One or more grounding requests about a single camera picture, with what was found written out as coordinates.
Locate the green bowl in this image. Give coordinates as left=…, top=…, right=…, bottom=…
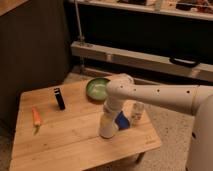
left=86, top=77, right=109, bottom=101

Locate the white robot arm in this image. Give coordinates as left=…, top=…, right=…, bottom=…
left=99, top=74, right=213, bottom=171

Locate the black eraser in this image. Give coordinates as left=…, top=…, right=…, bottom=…
left=54, top=88, right=65, bottom=110

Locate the cluttered shelf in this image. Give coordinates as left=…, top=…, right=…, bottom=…
left=68, top=0, right=213, bottom=21

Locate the blue white box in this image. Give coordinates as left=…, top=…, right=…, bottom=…
left=115, top=111, right=130, bottom=130

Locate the metal pole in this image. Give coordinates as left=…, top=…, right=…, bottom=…
left=74, top=0, right=85, bottom=45

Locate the small white bottle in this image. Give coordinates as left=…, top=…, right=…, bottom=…
left=131, top=102, right=144, bottom=125

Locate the orange carrot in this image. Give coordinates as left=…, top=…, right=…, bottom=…
left=32, top=108, right=42, bottom=133

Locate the grey case with black handle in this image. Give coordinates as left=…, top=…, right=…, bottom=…
left=71, top=41, right=213, bottom=82

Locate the wooden table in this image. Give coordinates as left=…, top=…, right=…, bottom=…
left=9, top=81, right=161, bottom=171

